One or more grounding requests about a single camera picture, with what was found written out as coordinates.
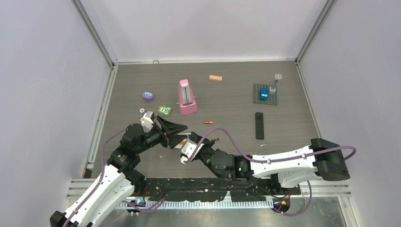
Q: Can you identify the grey lego baseplate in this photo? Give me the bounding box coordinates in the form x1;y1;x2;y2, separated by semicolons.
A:
253;84;278;105

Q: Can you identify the pink metronome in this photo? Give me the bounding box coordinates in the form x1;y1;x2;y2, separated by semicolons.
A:
178;79;198;115

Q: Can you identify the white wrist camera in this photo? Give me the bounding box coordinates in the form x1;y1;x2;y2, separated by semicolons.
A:
180;139;204;164
140;111;155;131

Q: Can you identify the green monster toy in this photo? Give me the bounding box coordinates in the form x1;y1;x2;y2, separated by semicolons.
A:
157;105;173;116

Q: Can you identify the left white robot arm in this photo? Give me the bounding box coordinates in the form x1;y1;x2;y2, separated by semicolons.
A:
50;115;188;227

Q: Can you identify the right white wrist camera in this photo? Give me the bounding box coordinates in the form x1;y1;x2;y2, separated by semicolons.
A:
180;139;204;164

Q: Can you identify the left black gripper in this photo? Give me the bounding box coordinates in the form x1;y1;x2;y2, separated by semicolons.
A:
136;116;188;154

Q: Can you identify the white remote control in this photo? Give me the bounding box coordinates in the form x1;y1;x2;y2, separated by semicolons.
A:
174;133;191;149

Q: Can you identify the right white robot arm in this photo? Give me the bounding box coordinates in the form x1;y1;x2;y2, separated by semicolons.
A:
181;133;350;194

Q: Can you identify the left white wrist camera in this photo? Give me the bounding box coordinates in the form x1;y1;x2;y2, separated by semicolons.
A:
140;111;155;131

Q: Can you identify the wooden block far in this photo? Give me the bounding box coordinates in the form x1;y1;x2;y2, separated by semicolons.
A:
209;75;223;82

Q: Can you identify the purple round toy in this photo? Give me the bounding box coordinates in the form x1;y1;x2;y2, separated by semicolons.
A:
142;91;155;102

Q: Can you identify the grey lego tower piece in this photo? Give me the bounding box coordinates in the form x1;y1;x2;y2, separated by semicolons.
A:
269;79;279;95

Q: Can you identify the blue lego brick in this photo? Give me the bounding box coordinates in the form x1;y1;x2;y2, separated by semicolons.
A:
259;87;269;101

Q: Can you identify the black bar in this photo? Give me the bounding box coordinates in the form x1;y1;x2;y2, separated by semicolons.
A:
255;112;264;140

